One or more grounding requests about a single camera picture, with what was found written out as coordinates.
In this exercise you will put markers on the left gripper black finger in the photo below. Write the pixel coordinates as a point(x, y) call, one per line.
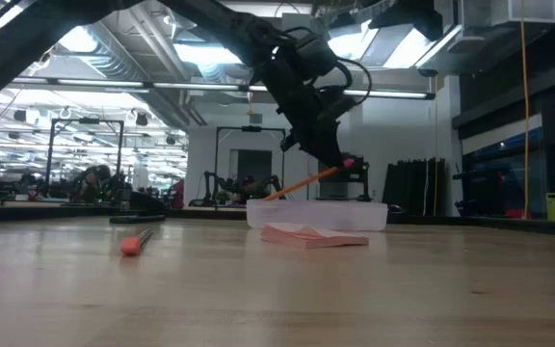
point(322, 147)
point(337, 142)

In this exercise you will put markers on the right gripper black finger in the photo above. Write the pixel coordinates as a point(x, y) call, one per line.
point(389, 18)

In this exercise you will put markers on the orange pencil pink eraser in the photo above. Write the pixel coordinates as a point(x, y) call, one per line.
point(301, 183)

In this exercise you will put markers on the pink sticky note pad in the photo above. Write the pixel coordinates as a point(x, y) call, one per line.
point(311, 237)

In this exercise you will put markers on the dark pen orange cap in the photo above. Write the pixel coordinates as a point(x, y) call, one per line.
point(130, 246)

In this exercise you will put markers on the black background equipment stand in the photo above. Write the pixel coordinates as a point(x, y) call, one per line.
point(354, 180)

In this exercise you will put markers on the clear pencil box pink lid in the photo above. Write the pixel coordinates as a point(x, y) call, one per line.
point(316, 214)

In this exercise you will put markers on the black folded panels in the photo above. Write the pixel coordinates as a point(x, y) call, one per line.
point(412, 188)

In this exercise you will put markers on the black background robot arms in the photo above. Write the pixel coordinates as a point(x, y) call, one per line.
point(234, 185)

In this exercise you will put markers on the long ceiling light bar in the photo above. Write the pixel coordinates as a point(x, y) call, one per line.
point(186, 86)

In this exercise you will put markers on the yellow green container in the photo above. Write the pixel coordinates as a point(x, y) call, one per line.
point(553, 208)

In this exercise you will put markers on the black background station frame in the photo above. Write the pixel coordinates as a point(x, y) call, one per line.
point(87, 121)
point(251, 128)

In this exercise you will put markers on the black aluminium table frame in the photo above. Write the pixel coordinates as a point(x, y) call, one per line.
point(499, 225)

